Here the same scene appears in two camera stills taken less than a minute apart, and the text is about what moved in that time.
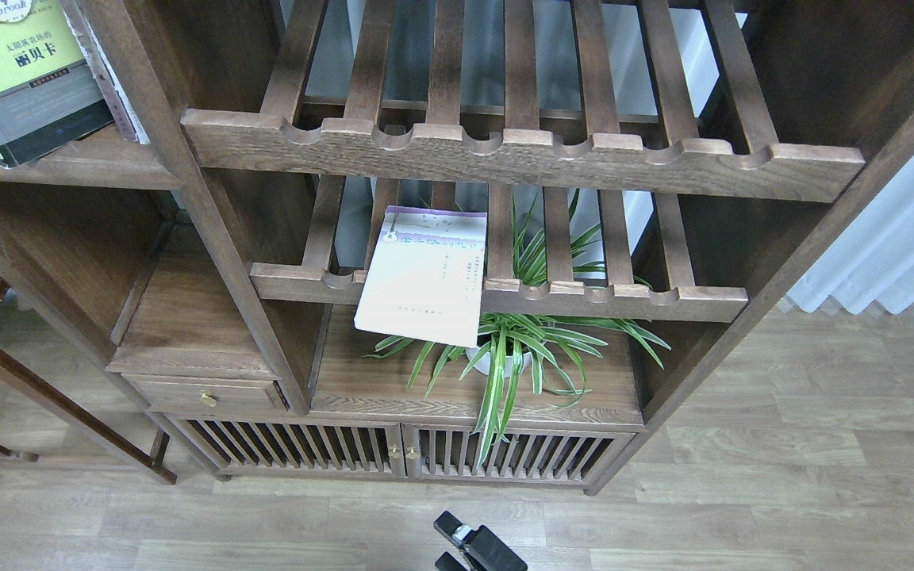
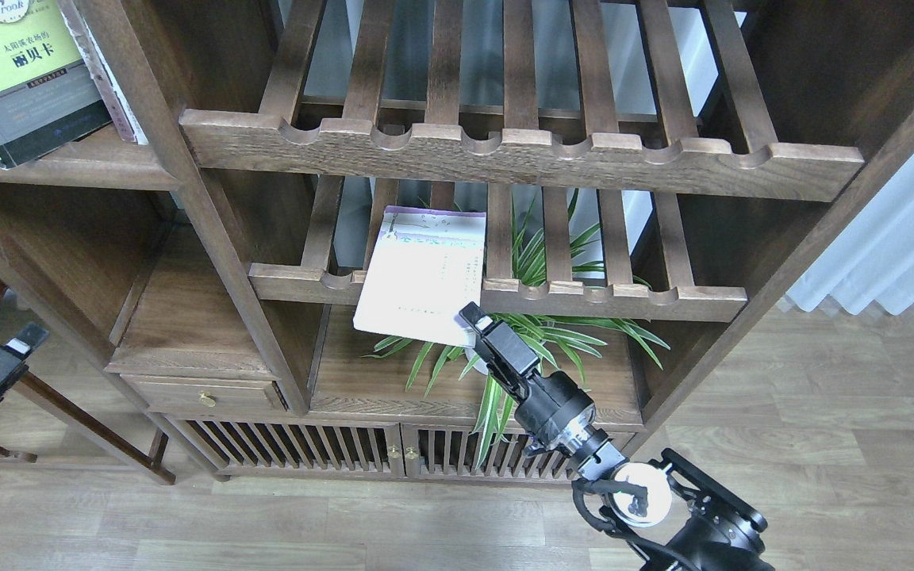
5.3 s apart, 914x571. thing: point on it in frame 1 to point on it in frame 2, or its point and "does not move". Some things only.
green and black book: x=18 y=74 does not move
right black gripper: x=487 y=552 to x=555 y=408
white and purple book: x=424 y=277 does not move
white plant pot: x=485 y=365 does not move
